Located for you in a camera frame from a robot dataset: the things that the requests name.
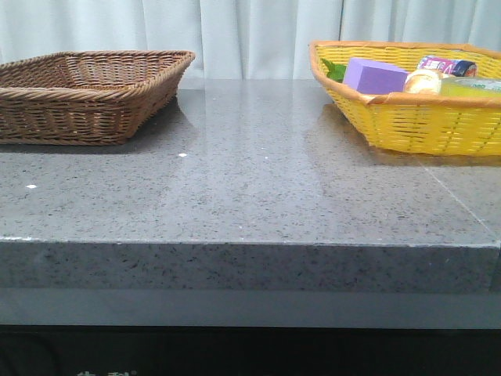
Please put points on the white curtain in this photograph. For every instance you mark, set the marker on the white curtain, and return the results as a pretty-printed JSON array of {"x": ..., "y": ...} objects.
[{"x": 239, "y": 39}]

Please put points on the purple foam block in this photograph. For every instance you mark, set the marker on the purple foam block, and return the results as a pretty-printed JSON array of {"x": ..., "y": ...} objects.
[{"x": 374, "y": 77}]

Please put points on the green leaf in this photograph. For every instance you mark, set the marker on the green leaf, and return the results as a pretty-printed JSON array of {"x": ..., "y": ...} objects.
[{"x": 335, "y": 71}]

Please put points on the yellow tape roll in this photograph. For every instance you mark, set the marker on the yellow tape roll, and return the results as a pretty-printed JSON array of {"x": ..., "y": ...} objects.
[{"x": 470, "y": 87}]

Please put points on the colourful snack can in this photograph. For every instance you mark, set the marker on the colourful snack can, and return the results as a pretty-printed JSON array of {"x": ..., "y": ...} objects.
[{"x": 458, "y": 68}]

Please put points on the bread roll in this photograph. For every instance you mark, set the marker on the bread roll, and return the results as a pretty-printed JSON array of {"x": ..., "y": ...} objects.
[{"x": 423, "y": 81}]

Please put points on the brown wicker basket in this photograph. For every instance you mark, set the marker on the brown wicker basket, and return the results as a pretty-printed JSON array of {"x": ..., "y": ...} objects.
[{"x": 90, "y": 98}]

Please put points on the yellow wicker basket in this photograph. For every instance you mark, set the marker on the yellow wicker basket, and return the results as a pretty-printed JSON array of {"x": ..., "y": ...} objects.
[{"x": 414, "y": 123}]

